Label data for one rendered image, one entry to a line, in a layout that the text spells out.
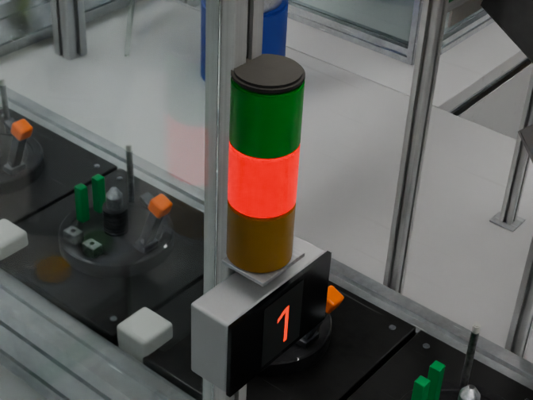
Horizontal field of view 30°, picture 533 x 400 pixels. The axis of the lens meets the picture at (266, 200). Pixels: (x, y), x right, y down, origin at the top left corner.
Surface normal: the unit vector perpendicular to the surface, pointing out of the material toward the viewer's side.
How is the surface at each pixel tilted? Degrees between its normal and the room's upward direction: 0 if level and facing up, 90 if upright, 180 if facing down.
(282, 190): 90
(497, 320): 0
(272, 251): 90
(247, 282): 0
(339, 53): 0
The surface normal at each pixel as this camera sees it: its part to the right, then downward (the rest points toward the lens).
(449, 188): 0.04, -0.82
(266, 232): 0.19, 0.57
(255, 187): -0.20, 0.55
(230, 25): -0.64, 0.42
